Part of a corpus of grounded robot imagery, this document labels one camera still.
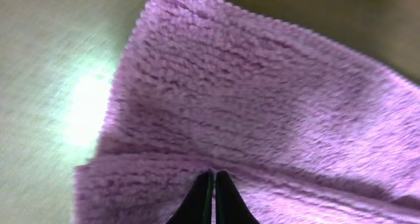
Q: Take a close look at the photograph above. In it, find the purple microfiber cloth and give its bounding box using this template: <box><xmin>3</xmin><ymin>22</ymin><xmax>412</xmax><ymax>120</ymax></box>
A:
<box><xmin>73</xmin><ymin>0</ymin><xmax>419</xmax><ymax>223</ymax></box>

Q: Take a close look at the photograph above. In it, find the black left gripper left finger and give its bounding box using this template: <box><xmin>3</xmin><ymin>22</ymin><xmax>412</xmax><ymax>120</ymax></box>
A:
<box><xmin>167</xmin><ymin>171</ymin><xmax>214</xmax><ymax>224</ymax></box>

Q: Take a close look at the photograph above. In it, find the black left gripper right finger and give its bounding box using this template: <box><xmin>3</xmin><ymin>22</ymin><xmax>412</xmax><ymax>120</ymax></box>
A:
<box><xmin>215</xmin><ymin>171</ymin><xmax>259</xmax><ymax>224</ymax></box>

